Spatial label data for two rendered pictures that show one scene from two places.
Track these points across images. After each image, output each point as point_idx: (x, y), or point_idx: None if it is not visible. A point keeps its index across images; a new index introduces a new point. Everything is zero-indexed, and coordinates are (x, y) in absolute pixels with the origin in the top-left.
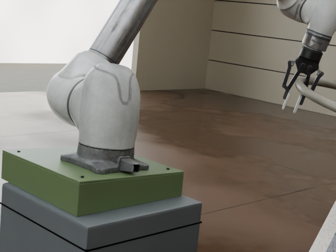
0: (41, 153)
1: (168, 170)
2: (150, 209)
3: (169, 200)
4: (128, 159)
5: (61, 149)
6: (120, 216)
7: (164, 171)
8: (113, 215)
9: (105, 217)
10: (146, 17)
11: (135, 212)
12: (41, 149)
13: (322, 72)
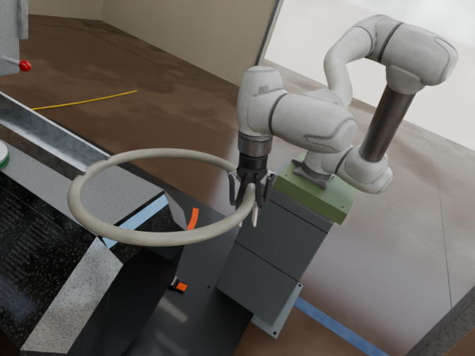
0: (346, 183)
1: (285, 174)
2: (276, 172)
3: (274, 181)
4: (300, 160)
5: (348, 193)
6: (283, 166)
7: (285, 171)
8: (285, 166)
9: (287, 165)
10: (372, 123)
11: (280, 169)
12: (354, 191)
13: (229, 171)
